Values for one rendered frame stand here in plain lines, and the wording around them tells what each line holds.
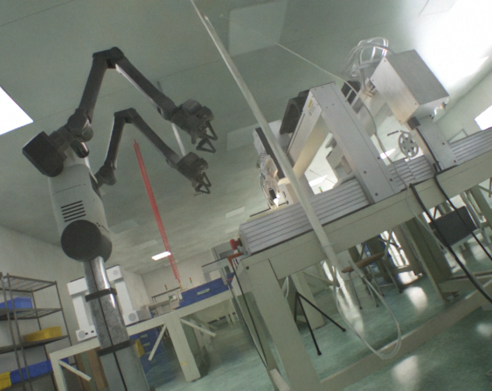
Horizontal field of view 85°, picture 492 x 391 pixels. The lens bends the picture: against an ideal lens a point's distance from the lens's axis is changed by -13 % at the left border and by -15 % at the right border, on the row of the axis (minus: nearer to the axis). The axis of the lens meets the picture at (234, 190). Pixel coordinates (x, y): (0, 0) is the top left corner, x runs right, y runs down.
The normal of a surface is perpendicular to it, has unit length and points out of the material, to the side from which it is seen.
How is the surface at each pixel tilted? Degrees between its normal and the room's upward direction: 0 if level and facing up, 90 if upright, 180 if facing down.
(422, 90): 90
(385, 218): 90
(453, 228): 90
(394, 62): 90
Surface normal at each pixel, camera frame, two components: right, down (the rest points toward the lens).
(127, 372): 0.12, -0.37
